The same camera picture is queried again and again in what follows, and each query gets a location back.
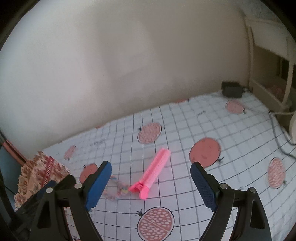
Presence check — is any pastel braided hair tie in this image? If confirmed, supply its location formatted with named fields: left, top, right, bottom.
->
left=101, top=175, right=130, bottom=201

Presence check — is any pink hair roller clip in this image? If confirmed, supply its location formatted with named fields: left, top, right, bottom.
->
left=128, top=148, right=171, bottom=200

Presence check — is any floral pink storage box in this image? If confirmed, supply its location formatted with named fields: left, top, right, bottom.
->
left=14, top=151, right=70, bottom=210

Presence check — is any pomegranate grid tablecloth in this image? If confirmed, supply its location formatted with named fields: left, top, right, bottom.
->
left=44, top=92, right=295, bottom=240

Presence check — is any black power adapter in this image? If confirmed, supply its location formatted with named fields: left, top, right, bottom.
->
left=221, top=81, right=244, bottom=98

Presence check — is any white shelf unit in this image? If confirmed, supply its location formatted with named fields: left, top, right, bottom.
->
left=245, top=16, right=295, bottom=112

